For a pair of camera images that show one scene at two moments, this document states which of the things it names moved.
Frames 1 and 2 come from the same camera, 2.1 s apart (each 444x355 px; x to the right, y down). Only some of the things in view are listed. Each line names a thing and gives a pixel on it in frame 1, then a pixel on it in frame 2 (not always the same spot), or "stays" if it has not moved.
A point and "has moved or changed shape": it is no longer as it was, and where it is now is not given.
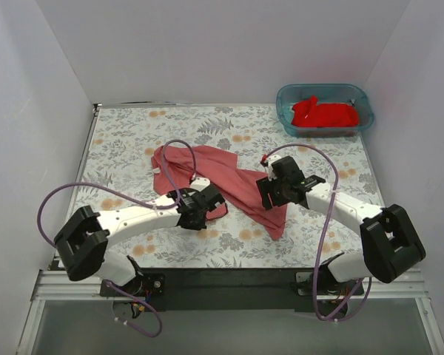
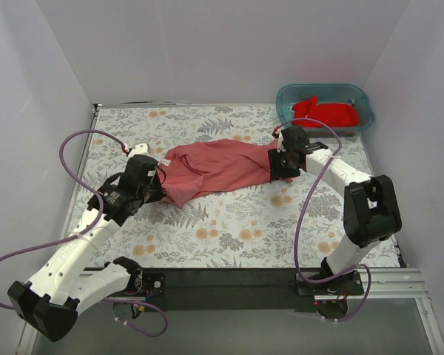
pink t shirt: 175,168 has moved or changed shape
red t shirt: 324,115 stays
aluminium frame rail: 61,284 stays
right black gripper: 267,193 to 277,165
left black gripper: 194,220 to 155,186
